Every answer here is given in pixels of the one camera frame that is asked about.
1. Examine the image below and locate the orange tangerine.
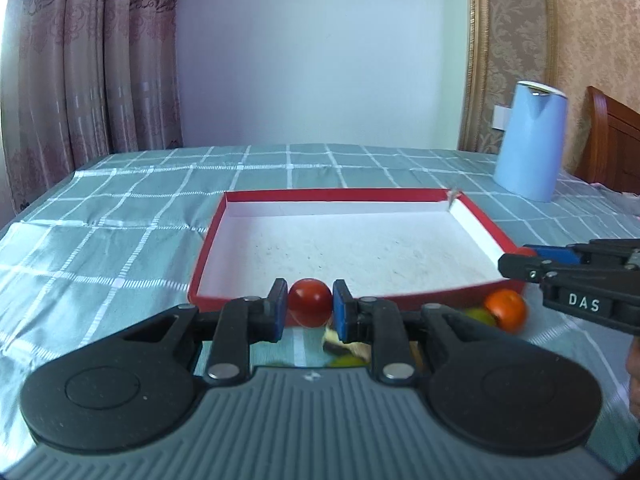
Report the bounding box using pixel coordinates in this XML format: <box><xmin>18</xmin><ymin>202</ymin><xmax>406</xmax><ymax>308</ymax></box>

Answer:
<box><xmin>484</xmin><ymin>288</ymin><xmax>528</xmax><ymax>334</ymax></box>

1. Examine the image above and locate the small green tomato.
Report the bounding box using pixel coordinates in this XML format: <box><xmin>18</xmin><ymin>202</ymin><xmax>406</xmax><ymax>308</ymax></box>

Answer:
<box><xmin>462</xmin><ymin>307</ymin><xmax>497</xmax><ymax>327</ymax></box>

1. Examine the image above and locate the large green tomato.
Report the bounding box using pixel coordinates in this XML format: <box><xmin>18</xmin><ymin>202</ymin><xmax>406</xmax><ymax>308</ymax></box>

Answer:
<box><xmin>328</xmin><ymin>354</ymin><xmax>367</xmax><ymax>367</ymax></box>

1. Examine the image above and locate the eggplant piece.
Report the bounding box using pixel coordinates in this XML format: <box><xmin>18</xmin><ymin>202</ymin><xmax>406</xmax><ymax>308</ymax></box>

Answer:
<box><xmin>321</xmin><ymin>326</ymin><xmax>374</xmax><ymax>361</ymax></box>

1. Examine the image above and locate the red cherry tomato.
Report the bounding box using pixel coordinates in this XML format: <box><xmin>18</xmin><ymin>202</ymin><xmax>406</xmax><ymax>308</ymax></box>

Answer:
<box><xmin>288</xmin><ymin>278</ymin><xmax>333</xmax><ymax>328</ymax></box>

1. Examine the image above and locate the person's right hand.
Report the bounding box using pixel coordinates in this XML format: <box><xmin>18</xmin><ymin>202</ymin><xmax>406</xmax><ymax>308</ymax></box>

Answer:
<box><xmin>626</xmin><ymin>336</ymin><xmax>640</xmax><ymax>420</ymax></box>

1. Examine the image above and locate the red cardboard box tray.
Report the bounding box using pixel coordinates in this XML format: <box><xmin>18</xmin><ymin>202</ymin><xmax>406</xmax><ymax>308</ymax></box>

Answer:
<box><xmin>188</xmin><ymin>188</ymin><xmax>524</xmax><ymax>311</ymax></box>

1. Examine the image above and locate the light blue kettle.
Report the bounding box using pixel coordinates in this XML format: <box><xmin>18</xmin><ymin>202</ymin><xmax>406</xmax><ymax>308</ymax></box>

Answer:
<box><xmin>494</xmin><ymin>80</ymin><xmax>568</xmax><ymax>203</ymax></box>

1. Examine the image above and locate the wooden headboard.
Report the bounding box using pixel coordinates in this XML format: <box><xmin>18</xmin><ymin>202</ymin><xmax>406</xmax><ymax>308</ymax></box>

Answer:
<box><xmin>575</xmin><ymin>86</ymin><xmax>640</xmax><ymax>195</ymax></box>

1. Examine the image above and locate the teal checked tablecloth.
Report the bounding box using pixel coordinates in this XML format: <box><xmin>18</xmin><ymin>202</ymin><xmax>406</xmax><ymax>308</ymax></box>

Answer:
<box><xmin>1</xmin><ymin>144</ymin><xmax>639</xmax><ymax>468</ymax></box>

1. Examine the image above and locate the pink patterned curtain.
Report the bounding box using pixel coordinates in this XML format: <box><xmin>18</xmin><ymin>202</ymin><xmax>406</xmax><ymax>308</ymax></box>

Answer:
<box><xmin>1</xmin><ymin>0</ymin><xmax>182</xmax><ymax>210</ymax></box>

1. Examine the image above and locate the white wall socket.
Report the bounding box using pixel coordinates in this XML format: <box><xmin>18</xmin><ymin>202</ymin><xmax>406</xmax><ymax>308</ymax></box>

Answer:
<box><xmin>491</xmin><ymin>105</ymin><xmax>511</xmax><ymax>131</ymax></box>

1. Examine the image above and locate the gold wall moulding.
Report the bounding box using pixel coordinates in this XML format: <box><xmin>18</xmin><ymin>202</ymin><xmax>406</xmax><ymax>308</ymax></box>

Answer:
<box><xmin>458</xmin><ymin>0</ymin><xmax>558</xmax><ymax>154</ymax></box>

